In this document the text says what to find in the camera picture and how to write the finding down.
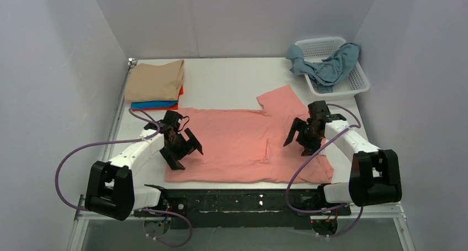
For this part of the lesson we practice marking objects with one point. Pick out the white plastic laundry basket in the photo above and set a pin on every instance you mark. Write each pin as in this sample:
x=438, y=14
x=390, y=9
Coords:
x=318, y=49

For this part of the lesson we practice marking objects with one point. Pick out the aluminium frame rail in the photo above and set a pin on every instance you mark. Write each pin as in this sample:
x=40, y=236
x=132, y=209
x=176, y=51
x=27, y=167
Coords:
x=233, y=83

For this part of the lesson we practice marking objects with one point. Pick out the grey-blue t-shirt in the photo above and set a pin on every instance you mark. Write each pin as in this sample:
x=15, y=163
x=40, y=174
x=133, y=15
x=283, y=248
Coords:
x=331, y=71

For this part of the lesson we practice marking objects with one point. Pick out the beige folded t-shirt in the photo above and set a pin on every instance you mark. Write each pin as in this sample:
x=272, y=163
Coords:
x=148, y=82

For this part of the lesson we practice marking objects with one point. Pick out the blue folded t-shirt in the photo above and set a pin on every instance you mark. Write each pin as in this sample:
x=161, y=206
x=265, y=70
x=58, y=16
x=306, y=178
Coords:
x=153, y=104

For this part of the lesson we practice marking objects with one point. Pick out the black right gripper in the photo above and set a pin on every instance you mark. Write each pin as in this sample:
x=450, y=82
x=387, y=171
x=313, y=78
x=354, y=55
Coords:
x=305, y=133

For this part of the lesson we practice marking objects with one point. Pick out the orange folded t-shirt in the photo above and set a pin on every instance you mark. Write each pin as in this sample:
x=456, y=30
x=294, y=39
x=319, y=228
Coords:
x=164, y=106

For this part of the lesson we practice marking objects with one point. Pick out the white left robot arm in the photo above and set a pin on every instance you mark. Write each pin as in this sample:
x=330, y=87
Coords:
x=111, y=190

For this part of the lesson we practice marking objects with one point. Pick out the pink t-shirt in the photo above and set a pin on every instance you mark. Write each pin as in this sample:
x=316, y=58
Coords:
x=246, y=146

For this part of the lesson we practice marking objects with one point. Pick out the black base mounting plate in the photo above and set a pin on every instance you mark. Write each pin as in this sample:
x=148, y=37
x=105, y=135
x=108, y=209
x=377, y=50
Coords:
x=235, y=208

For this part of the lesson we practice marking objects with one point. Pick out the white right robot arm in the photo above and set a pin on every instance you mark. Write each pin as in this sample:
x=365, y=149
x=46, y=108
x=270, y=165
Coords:
x=374, y=175

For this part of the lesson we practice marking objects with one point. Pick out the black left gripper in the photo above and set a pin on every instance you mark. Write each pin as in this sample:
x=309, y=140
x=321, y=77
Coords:
x=182, y=147

